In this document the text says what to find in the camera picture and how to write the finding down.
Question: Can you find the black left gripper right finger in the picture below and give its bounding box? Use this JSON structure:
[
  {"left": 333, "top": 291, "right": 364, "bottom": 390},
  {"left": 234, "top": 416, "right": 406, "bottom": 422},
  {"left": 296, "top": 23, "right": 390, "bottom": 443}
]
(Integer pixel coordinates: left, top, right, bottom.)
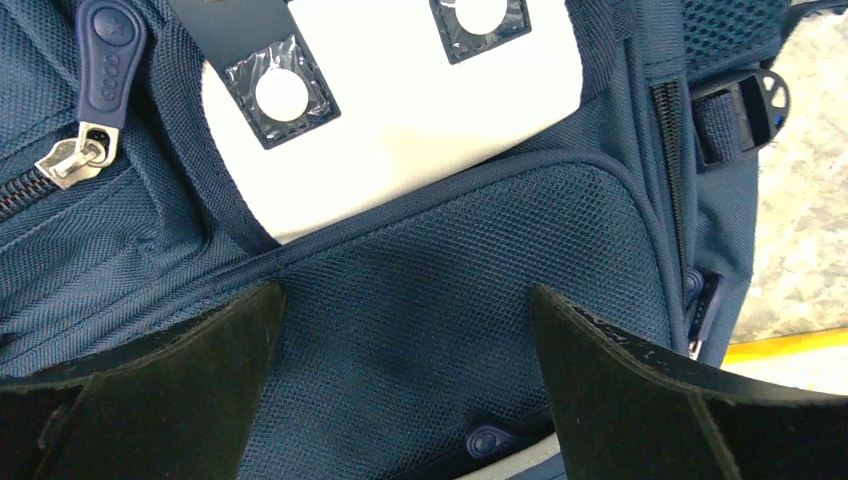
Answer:
[{"left": 531, "top": 287, "right": 847, "bottom": 479}]

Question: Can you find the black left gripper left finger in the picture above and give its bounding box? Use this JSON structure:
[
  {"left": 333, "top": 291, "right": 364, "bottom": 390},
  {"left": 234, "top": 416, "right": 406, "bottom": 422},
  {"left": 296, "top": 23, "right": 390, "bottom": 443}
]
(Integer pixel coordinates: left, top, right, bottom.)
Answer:
[{"left": 1, "top": 282, "right": 285, "bottom": 479}]

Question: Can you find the colourful crayon box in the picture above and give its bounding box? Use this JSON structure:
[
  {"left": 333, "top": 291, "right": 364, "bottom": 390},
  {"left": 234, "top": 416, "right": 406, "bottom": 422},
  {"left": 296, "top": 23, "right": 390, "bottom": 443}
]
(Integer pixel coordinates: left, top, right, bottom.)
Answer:
[{"left": 721, "top": 328, "right": 847, "bottom": 395}]

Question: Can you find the navy blue student backpack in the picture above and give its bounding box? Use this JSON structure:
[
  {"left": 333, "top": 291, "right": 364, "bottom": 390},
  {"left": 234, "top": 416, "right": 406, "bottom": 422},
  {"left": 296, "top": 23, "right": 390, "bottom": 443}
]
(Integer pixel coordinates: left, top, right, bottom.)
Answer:
[{"left": 1, "top": 1, "right": 797, "bottom": 479}]

